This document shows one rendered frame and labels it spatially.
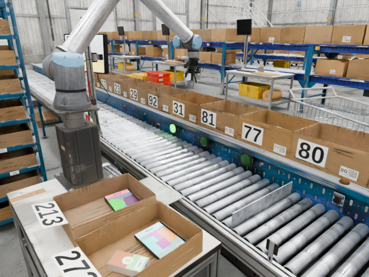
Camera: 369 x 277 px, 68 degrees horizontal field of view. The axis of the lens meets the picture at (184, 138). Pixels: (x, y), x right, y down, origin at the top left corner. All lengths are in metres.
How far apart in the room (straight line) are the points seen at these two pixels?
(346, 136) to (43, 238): 1.61
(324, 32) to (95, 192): 5.79
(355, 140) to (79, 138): 1.50
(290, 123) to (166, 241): 1.18
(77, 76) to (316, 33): 5.68
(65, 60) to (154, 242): 0.94
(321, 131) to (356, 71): 4.23
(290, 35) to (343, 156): 5.59
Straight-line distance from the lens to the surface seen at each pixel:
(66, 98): 1.50
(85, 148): 1.58
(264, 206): 1.44
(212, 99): 2.38
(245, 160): 1.74
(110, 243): 1.21
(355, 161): 1.48
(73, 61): 1.49
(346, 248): 1.34
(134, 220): 1.22
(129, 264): 1.07
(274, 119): 2.00
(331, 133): 1.82
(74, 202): 1.45
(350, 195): 1.48
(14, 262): 2.49
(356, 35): 6.29
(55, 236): 1.33
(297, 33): 6.84
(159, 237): 1.16
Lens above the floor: 1.53
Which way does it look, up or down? 21 degrees down
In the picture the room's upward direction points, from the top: straight up
